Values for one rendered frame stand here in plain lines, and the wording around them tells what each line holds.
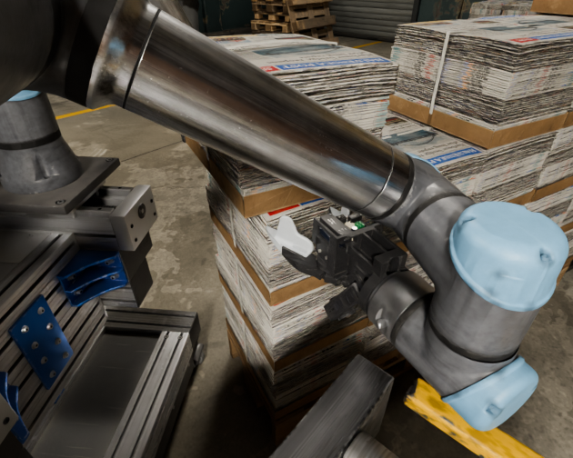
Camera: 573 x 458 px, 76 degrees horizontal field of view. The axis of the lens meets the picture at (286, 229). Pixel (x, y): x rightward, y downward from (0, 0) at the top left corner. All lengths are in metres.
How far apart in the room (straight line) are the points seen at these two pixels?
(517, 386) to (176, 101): 0.34
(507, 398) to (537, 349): 1.39
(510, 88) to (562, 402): 1.07
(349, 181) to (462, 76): 0.73
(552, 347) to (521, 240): 1.51
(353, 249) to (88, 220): 0.59
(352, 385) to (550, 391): 1.25
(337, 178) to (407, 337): 0.17
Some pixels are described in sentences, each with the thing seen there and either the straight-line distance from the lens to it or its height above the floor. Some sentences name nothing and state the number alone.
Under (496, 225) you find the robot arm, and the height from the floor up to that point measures 1.03.
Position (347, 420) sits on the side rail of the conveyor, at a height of 0.80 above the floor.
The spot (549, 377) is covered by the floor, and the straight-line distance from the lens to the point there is 1.69.
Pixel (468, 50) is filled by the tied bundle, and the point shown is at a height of 1.03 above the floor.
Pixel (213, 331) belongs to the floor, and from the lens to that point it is 1.55.
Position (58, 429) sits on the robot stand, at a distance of 1.23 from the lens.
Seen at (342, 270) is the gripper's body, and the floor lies 0.87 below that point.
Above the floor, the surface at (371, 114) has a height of 0.97.
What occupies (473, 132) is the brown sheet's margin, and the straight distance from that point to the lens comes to 1.01.
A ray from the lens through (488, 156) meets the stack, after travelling 1.02.
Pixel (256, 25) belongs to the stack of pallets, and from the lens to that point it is 7.56.
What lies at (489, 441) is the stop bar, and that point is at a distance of 0.44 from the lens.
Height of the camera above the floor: 1.18
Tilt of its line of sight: 35 degrees down
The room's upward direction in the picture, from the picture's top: straight up
